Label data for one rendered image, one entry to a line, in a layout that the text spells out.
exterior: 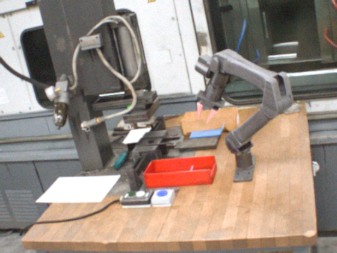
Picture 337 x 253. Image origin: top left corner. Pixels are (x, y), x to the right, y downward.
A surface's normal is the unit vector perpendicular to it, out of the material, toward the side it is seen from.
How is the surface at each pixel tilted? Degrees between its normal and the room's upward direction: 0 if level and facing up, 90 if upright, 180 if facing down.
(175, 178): 90
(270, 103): 90
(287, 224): 0
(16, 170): 90
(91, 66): 90
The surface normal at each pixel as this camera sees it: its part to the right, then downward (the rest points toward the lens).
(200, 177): -0.23, 0.37
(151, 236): -0.19, -0.92
